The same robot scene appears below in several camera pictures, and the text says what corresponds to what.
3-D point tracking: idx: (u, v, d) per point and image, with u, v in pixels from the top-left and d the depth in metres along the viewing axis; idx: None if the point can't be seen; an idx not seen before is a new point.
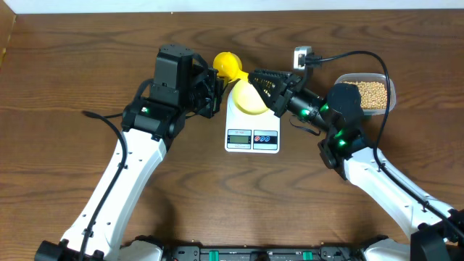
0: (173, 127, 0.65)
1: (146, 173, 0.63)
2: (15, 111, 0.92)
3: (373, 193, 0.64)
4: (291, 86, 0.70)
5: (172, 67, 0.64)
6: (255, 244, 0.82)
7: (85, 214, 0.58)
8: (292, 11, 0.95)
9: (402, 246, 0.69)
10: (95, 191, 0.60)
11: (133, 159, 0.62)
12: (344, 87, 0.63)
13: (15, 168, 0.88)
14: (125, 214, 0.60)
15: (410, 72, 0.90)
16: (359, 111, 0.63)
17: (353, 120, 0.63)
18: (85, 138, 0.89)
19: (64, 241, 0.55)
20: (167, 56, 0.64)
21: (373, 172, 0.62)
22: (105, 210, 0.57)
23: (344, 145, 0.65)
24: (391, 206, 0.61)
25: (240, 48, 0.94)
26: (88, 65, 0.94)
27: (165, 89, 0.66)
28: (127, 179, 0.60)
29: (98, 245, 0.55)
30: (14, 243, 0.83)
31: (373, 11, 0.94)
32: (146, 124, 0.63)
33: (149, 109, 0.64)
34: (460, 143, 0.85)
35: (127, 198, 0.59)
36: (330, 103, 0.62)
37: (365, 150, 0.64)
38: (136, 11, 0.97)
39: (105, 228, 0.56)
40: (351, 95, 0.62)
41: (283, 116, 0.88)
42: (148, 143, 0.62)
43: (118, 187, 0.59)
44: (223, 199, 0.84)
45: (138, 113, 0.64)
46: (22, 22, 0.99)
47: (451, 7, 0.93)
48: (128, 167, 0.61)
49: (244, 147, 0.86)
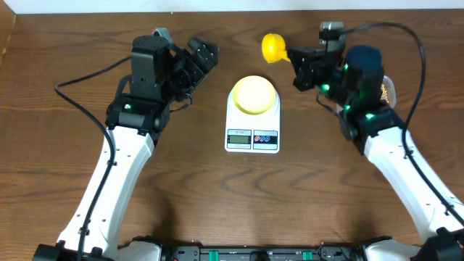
0: (159, 121, 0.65)
1: (135, 169, 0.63)
2: (15, 111, 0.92)
3: (393, 179, 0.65)
4: (316, 59, 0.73)
5: (148, 61, 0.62)
6: (255, 244, 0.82)
7: (79, 214, 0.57)
8: (293, 11, 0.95)
9: (405, 247, 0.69)
10: (86, 190, 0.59)
11: (122, 155, 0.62)
12: (365, 48, 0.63)
13: (15, 168, 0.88)
14: (119, 210, 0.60)
15: (409, 72, 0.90)
16: (380, 69, 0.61)
17: (371, 83, 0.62)
18: (85, 138, 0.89)
19: (61, 243, 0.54)
20: (141, 51, 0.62)
21: (397, 157, 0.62)
22: (99, 207, 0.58)
23: (370, 117, 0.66)
24: (409, 198, 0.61)
25: (239, 48, 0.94)
26: (88, 65, 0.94)
27: (145, 85, 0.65)
28: (119, 175, 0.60)
29: (96, 241, 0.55)
30: (13, 243, 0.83)
31: (373, 11, 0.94)
32: (131, 120, 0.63)
33: (133, 105, 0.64)
34: (459, 143, 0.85)
35: (119, 193, 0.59)
36: (349, 60, 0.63)
37: (394, 130, 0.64)
38: (137, 11, 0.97)
39: (101, 225, 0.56)
40: (371, 54, 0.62)
41: (283, 117, 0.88)
42: (135, 139, 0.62)
43: (109, 184, 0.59)
44: (223, 199, 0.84)
45: (121, 111, 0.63)
46: (22, 22, 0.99)
47: (450, 8, 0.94)
48: (118, 164, 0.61)
49: (244, 147, 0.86)
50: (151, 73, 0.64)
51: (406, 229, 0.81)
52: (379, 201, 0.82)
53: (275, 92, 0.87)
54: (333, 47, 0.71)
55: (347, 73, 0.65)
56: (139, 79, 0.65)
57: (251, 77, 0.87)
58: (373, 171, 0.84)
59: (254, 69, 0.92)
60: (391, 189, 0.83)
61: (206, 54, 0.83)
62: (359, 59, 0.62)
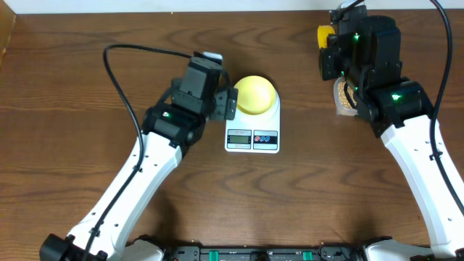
0: (191, 135, 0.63)
1: (157, 179, 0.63)
2: (15, 111, 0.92)
3: (411, 177, 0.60)
4: (332, 46, 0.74)
5: (201, 77, 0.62)
6: (255, 244, 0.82)
7: (94, 212, 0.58)
8: (293, 11, 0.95)
9: (407, 249, 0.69)
10: (107, 191, 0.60)
11: (148, 163, 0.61)
12: (375, 17, 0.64)
13: (15, 169, 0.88)
14: (132, 219, 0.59)
15: (410, 72, 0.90)
16: (396, 33, 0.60)
17: (386, 50, 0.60)
18: (85, 138, 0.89)
19: (70, 237, 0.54)
20: (197, 67, 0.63)
21: (421, 156, 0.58)
22: (115, 211, 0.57)
23: (399, 98, 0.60)
24: (429, 205, 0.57)
25: (239, 48, 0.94)
26: (88, 65, 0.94)
27: (189, 98, 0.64)
28: (141, 183, 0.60)
29: (104, 244, 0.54)
30: (13, 243, 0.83)
31: (373, 11, 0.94)
32: (167, 129, 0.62)
33: (171, 113, 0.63)
34: (460, 143, 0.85)
35: (137, 202, 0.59)
36: (362, 29, 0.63)
37: (421, 119, 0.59)
38: (137, 11, 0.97)
39: (113, 229, 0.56)
40: (385, 21, 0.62)
41: (283, 117, 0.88)
42: (165, 148, 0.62)
43: (131, 190, 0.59)
44: (223, 199, 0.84)
45: (159, 117, 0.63)
46: (22, 22, 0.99)
47: (449, 7, 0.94)
48: (143, 171, 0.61)
49: (244, 147, 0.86)
50: (201, 88, 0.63)
51: (405, 229, 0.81)
52: (380, 201, 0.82)
53: (275, 93, 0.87)
54: (344, 28, 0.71)
55: (360, 44, 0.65)
56: (185, 91, 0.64)
57: (254, 78, 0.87)
58: (373, 171, 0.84)
59: (255, 69, 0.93)
60: (391, 190, 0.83)
61: (233, 107, 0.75)
62: (370, 24, 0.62)
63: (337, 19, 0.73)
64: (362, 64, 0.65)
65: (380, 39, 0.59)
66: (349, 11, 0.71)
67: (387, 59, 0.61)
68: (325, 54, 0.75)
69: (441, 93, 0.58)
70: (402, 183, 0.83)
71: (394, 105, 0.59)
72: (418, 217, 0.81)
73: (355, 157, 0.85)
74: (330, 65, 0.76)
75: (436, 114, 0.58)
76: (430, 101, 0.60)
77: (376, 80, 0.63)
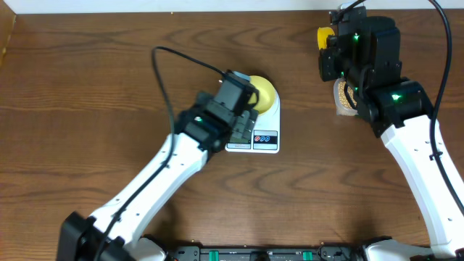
0: (218, 143, 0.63)
1: (181, 179, 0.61)
2: (15, 111, 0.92)
3: (411, 177, 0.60)
4: (333, 48, 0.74)
5: (235, 90, 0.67)
6: (255, 244, 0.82)
7: (118, 199, 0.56)
8: (293, 10, 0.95)
9: (407, 249, 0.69)
10: (133, 180, 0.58)
11: (176, 162, 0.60)
12: (375, 17, 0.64)
13: (15, 169, 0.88)
14: (152, 212, 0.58)
15: (410, 72, 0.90)
16: (395, 32, 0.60)
17: (386, 50, 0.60)
18: (85, 138, 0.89)
19: (92, 219, 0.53)
20: (234, 82, 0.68)
21: (421, 156, 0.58)
22: (139, 200, 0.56)
23: (399, 98, 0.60)
24: (429, 206, 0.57)
25: (239, 48, 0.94)
26: (88, 65, 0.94)
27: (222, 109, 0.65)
28: (166, 179, 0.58)
29: (123, 231, 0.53)
30: (13, 243, 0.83)
31: (373, 11, 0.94)
32: (196, 133, 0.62)
33: (203, 119, 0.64)
34: (460, 143, 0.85)
35: (160, 197, 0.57)
36: (362, 29, 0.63)
37: (422, 118, 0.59)
38: (136, 11, 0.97)
39: (134, 218, 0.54)
40: (384, 21, 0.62)
41: (283, 117, 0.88)
42: (193, 150, 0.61)
43: (156, 183, 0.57)
44: (223, 199, 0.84)
45: (191, 121, 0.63)
46: (21, 22, 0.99)
47: (450, 7, 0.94)
48: (170, 168, 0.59)
49: (244, 147, 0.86)
50: (233, 101, 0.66)
51: (405, 229, 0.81)
52: (380, 201, 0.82)
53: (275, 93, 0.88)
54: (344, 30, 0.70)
55: (359, 44, 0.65)
56: (219, 102, 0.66)
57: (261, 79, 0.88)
58: (373, 171, 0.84)
59: (255, 69, 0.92)
60: (392, 190, 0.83)
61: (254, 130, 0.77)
62: (370, 24, 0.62)
63: (336, 20, 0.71)
64: (362, 64, 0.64)
65: (380, 38, 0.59)
66: (349, 12, 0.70)
67: (387, 59, 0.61)
68: (325, 55, 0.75)
69: (441, 92, 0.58)
70: (402, 183, 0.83)
71: (394, 105, 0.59)
72: (418, 217, 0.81)
73: (355, 157, 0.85)
74: (330, 66, 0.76)
75: (436, 114, 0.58)
76: (430, 101, 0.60)
77: (376, 80, 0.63)
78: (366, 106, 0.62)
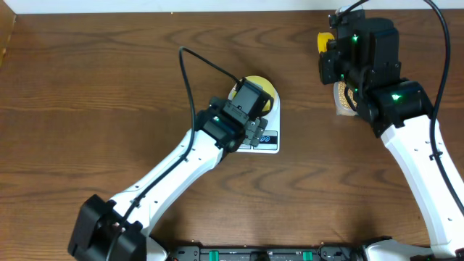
0: (233, 144, 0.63)
1: (198, 173, 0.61)
2: (15, 111, 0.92)
3: (411, 177, 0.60)
4: (334, 50, 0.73)
5: (252, 96, 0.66)
6: (255, 244, 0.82)
7: (138, 185, 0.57)
8: (293, 11, 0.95)
9: (408, 249, 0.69)
10: (153, 170, 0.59)
11: (194, 156, 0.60)
12: (374, 19, 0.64)
13: (15, 168, 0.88)
14: (168, 202, 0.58)
15: (410, 73, 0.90)
16: (394, 33, 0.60)
17: (386, 50, 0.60)
18: (85, 138, 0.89)
19: (111, 202, 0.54)
20: (252, 87, 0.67)
21: (422, 156, 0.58)
22: (158, 188, 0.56)
23: (399, 98, 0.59)
24: (430, 205, 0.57)
25: (239, 48, 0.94)
26: (88, 65, 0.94)
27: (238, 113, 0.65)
28: (184, 172, 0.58)
29: (141, 217, 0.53)
30: (13, 243, 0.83)
31: (373, 11, 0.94)
32: (213, 132, 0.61)
33: (221, 119, 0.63)
34: (460, 143, 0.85)
35: (177, 189, 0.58)
36: (362, 30, 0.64)
37: (422, 119, 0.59)
38: (136, 11, 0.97)
39: (153, 206, 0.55)
40: (384, 22, 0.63)
41: (283, 117, 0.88)
42: (210, 146, 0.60)
43: (174, 175, 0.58)
44: (223, 199, 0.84)
45: (209, 119, 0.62)
46: (22, 22, 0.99)
47: (449, 8, 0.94)
48: (188, 161, 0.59)
49: (245, 147, 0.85)
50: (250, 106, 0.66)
51: (405, 229, 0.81)
52: (380, 201, 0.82)
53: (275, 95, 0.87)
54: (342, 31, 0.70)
55: (359, 45, 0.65)
56: (236, 106, 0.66)
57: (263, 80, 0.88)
58: (373, 171, 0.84)
59: (255, 69, 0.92)
60: (391, 190, 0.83)
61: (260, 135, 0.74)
62: (369, 25, 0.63)
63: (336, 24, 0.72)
64: (362, 65, 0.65)
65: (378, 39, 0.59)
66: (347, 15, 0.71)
67: (386, 59, 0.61)
68: (325, 58, 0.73)
69: (441, 93, 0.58)
70: (402, 183, 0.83)
71: (394, 105, 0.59)
72: (418, 217, 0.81)
73: (355, 157, 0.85)
74: (330, 69, 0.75)
75: (436, 114, 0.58)
76: (430, 101, 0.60)
77: (375, 81, 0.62)
78: (366, 106, 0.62)
